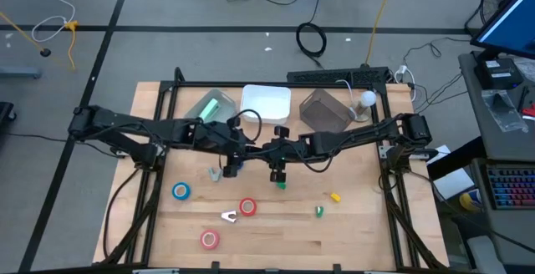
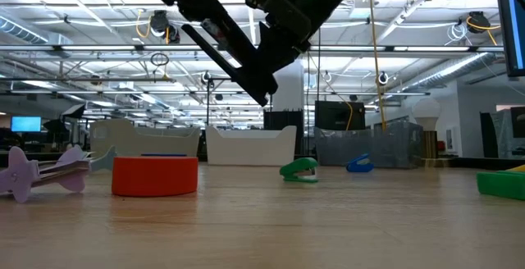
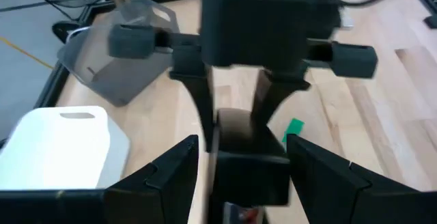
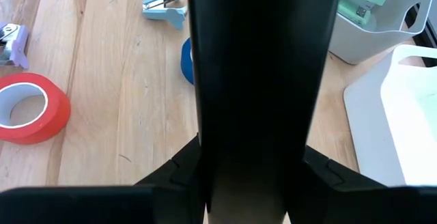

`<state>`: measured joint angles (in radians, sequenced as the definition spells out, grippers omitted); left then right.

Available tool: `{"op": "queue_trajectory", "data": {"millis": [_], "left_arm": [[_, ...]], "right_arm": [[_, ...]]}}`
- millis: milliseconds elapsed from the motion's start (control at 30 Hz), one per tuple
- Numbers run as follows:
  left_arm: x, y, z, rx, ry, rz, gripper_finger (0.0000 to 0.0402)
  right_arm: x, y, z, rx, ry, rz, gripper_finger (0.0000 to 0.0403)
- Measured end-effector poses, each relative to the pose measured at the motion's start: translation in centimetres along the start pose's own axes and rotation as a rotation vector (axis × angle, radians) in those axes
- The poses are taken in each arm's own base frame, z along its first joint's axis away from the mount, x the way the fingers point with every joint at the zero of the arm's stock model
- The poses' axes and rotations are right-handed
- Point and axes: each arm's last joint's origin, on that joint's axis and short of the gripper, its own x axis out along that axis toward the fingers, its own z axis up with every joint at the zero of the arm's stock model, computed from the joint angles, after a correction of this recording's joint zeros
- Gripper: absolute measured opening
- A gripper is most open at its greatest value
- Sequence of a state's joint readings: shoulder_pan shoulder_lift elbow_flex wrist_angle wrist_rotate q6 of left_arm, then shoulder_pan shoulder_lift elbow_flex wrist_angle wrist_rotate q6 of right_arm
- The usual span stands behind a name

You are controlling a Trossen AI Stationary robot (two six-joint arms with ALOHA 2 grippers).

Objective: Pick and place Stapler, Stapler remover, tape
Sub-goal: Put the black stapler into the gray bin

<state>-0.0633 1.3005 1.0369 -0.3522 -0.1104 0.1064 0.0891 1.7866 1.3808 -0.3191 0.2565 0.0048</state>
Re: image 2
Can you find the distant blue lit monitor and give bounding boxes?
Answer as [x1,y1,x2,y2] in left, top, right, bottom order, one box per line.
[11,116,43,133]

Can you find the brown translucent plastic bin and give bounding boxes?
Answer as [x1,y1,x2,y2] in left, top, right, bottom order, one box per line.
[314,121,424,170]

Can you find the curved yellow reel cable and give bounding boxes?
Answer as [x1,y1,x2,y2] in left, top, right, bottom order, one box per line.
[307,53,354,132]

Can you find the black aluminium table frame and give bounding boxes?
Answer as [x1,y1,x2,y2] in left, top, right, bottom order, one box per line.
[0,149,525,171]

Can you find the blue mini stapler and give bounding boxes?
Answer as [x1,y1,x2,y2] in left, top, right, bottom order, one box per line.
[345,153,375,174]

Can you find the long black perforated box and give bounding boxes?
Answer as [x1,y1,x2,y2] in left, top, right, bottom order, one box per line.
[263,110,305,155]

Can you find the red tape roll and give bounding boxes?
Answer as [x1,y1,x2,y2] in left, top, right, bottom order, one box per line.
[111,156,199,198]

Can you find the long ceiling light strip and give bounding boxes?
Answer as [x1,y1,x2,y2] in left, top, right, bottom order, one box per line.
[0,43,505,53]

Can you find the white plastic bin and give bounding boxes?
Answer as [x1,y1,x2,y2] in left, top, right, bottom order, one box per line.
[204,125,298,166]

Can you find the lilac staple remover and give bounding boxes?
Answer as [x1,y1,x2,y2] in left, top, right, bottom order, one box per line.
[0,144,92,204]

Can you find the black computer monitor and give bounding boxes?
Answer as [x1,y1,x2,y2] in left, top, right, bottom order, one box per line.
[495,0,525,78]

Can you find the green and white mini stapler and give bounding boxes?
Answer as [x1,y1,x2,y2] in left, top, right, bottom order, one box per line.
[476,170,525,202]

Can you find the grey-blue staple remover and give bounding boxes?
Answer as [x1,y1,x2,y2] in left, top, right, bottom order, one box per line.
[83,145,118,171]

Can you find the black studio softbox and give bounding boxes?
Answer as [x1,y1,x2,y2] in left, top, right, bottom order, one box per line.
[60,103,87,121]

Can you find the hanging yellow cable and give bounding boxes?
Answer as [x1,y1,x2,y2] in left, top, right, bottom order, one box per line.
[367,0,389,133]

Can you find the black standing panel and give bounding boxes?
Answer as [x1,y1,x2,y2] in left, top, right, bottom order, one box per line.
[479,112,500,159]

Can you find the white bulb brass lamp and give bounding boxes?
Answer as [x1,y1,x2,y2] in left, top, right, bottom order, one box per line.
[411,98,452,168]

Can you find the black ceiling cable reel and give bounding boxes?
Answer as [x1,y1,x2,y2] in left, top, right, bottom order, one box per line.
[148,9,181,45]
[466,10,502,47]

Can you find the grey plastic bin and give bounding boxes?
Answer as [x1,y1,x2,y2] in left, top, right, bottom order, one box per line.
[89,117,202,158]

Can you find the black metal stand frame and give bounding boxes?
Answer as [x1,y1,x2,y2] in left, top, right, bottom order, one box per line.
[204,75,247,127]

